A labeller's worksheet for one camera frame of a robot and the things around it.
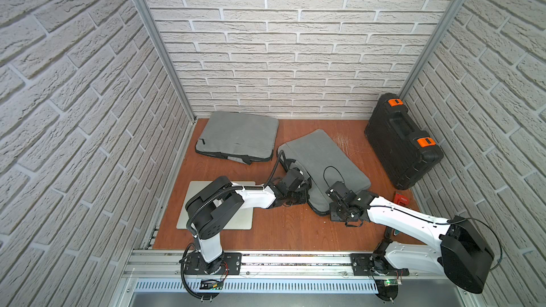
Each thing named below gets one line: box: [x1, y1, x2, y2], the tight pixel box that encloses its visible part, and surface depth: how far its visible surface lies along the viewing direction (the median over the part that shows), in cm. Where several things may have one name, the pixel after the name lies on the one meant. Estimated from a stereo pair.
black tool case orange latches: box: [364, 92, 444, 191], surface depth 86 cm
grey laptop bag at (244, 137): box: [194, 110, 279, 165], surface depth 109 cm
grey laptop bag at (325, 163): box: [277, 129, 372, 217], surface depth 100 cm
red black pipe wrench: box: [393, 191, 410, 206], surface depth 90 cm
